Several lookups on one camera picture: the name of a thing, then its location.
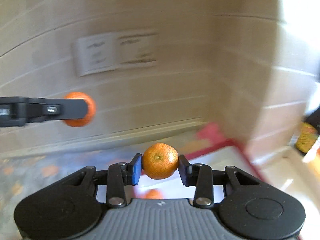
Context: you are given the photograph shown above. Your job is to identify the white double wall socket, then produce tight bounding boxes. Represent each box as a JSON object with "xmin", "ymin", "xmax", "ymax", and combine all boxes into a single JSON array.
[{"xmin": 72, "ymin": 29, "xmax": 159, "ymax": 76}]

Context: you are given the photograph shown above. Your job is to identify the mandarin front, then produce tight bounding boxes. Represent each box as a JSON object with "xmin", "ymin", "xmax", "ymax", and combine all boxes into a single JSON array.
[{"xmin": 142, "ymin": 142, "xmax": 179, "ymax": 180}]

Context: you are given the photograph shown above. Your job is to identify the mandarin back middle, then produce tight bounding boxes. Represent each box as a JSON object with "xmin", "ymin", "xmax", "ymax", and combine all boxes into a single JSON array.
[{"xmin": 143, "ymin": 189, "xmax": 164, "ymax": 199}]

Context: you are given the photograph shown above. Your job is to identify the pink cloth in corner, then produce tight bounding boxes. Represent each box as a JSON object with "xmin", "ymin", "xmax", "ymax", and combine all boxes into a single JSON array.
[{"xmin": 196, "ymin": 122, "xmax": 227, "ymax": 144}]

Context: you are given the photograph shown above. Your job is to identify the red white-lined box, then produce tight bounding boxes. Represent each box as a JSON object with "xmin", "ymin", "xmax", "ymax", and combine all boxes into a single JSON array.
[{"xmin": 94, "ymin": 122, "xmax": 266, "ymax": 204}]

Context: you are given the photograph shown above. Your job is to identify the blue floral table cloth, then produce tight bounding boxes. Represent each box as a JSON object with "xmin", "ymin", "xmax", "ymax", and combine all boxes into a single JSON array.
[{"xmin": 0, "ymin": 132, "xmax": 213, "ymax": 240}]

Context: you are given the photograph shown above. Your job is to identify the dark soy sauce bottle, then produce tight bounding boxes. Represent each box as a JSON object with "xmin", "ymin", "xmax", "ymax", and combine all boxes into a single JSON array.
[{"xmin": 295, "ymin": 107, "xmax": 319, "ymax": 156}]

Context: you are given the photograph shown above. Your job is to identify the small mandarin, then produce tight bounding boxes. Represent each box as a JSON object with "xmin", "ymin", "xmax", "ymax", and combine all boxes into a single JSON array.
[{"xmin": 63, "ymin": 92, "xmax": 96, "ymax": 127}]

